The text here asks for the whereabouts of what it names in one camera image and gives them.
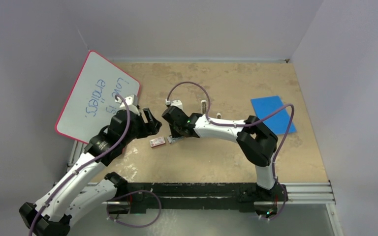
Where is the white stapler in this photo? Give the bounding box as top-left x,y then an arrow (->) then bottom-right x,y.
200,100 -> 222,119

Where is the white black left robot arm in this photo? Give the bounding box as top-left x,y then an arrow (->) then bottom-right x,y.
19,108 -> 162,236

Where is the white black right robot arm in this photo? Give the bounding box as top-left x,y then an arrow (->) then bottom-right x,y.
162,106 -> 287,200

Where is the pink framed whiteboard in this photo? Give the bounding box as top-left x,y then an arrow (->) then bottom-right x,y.
55,51 -> 140,143

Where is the red white staple box sleeve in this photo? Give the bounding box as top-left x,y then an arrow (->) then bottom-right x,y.
150,137 -> 166,148

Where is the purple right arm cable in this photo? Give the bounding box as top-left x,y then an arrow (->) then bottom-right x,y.
166,81 -> 295,221

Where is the blue paper folder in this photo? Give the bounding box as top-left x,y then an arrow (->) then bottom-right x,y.
251,95 -> 297,135

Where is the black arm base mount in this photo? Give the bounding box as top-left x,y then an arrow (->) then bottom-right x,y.
111,182 -> 288,216

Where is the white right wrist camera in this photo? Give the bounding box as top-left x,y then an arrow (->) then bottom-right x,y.
165,100 -> 183,112

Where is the aluminium rail frame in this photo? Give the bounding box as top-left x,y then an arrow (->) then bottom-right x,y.
51,136 -> 338,224

